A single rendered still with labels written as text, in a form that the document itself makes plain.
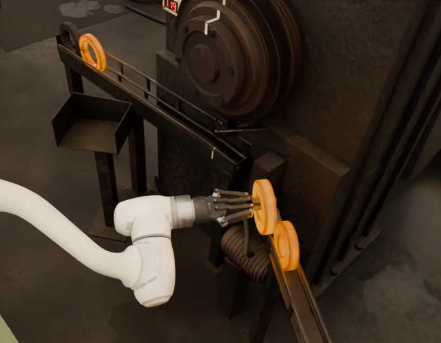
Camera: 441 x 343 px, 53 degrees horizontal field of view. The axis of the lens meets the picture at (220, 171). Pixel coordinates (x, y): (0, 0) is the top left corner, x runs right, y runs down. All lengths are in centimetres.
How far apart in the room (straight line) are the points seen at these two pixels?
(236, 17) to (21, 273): 155
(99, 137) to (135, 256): 92
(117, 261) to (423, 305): 167
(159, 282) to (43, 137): 197
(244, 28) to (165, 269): 71
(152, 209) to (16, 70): 256
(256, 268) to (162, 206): 57
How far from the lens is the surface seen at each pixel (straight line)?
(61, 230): 109
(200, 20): 140
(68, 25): 244
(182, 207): 120
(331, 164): 153
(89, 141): 196
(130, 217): 119
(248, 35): 135
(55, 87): 338
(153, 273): 113
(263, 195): 122
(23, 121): 312
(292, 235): 140
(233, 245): 168
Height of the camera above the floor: 186
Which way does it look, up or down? 44 degrees down
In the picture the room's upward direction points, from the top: 7 degrees clockwise
